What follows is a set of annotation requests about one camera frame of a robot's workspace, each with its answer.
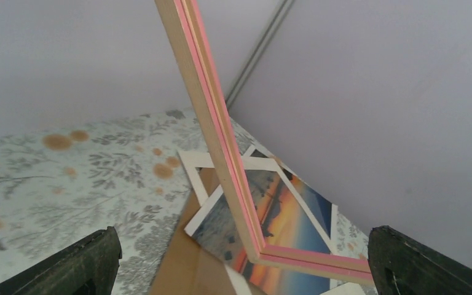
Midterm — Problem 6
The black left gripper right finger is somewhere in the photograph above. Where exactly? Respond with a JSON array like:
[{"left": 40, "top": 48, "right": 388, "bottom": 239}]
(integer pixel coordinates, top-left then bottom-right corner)
[{"left": 368, "top": 226, "right": 472, "bottom": 295}]

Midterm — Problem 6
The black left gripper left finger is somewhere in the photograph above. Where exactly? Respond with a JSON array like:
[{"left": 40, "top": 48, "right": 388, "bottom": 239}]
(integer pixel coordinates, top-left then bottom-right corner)
[{"left": 0, "top": 226, "right": 122, "bottom": 295}]

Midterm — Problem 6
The brown cardboard backing board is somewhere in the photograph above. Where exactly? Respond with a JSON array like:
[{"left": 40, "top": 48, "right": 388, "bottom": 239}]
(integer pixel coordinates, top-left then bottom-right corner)
[{"left": 148, "top": 167, "right": 269, "bottom": 295}]

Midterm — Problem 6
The sunset landscape photo print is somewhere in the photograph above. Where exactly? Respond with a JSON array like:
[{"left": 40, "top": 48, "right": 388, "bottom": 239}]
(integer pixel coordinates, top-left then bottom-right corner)
[{"left": 186, "top": 170, "right": 331, "bottom": 294}]

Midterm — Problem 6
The white photo mat border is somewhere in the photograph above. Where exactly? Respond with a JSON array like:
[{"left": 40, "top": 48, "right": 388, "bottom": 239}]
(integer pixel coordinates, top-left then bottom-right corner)
[{"left": 179, "top": 146, "right": 376, "bottom": 294}]

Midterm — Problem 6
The pink wooden picture frame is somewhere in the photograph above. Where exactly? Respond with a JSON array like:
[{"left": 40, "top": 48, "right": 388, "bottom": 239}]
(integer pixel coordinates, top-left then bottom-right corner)
[{"left": 156, "top": 1, "right": 374, "bottom": 285}]

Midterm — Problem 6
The floral patterned table mat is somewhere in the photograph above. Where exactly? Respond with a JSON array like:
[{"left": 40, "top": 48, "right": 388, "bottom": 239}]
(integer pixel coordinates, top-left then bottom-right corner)
[{"left": 0, "top": 108, "right": 379, "bottom": 295}]

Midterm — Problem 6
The aluminium enclosure corner post right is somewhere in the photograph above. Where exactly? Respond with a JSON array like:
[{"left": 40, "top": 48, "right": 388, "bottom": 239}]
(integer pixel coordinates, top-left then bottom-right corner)
[{"left": 225, "top": 0, "right": 296, "bottom": 110}]

